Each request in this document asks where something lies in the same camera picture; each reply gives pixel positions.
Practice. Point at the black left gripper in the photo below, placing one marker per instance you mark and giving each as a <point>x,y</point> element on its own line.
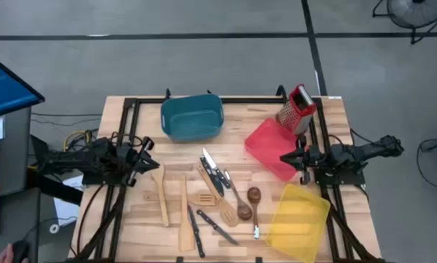
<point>134,160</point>

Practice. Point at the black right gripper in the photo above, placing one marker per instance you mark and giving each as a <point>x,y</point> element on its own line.
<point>310,159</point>

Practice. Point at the light wooden spork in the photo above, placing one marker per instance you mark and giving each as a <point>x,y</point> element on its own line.
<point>159,175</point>

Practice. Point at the dark wooden spoon white label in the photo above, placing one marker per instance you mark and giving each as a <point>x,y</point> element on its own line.
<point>254,195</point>

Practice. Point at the all-black knife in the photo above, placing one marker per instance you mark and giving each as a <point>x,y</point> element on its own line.
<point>213,179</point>

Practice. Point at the slotted wooden spatula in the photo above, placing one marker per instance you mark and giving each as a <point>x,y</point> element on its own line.
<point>205,199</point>

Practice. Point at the slotted wooden spoon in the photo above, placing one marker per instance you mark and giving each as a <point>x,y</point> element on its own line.
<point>228,215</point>

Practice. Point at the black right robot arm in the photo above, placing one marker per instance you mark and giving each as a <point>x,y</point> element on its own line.
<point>364,151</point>

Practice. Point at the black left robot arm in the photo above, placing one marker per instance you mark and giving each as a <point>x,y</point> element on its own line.
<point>76,159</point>

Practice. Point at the red plastic tray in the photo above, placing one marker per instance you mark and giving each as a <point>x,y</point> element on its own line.
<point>266,146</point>

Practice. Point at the red-topped metal box grater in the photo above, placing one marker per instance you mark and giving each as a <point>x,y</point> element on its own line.
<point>295,113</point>

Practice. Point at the yellow plastic tray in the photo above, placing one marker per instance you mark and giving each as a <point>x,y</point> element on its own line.
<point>299,223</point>

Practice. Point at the teal plastic bin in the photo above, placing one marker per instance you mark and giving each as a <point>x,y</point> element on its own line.
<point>193,117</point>

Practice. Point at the white paper sheet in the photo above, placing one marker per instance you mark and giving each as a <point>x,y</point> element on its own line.
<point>67,212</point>

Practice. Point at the white tape roll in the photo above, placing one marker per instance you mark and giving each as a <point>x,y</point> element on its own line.
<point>54,225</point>

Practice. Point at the grey cabinet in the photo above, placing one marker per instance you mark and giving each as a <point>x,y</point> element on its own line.
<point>14,153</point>

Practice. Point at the dark grey desk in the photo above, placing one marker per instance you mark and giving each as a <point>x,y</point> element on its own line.
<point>17,215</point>

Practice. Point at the black computer mouse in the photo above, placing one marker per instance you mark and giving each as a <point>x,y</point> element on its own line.
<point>21,252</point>

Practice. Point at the blue-screen computer monitor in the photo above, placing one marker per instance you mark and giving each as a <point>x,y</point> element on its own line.
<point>3,87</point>

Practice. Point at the person's hand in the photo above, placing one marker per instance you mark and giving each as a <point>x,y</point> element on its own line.
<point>4,257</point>

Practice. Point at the black floor fan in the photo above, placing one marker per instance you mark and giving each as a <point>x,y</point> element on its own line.
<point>416,11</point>

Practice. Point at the black aluminium table frame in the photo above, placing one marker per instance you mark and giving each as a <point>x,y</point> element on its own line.
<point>255,99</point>

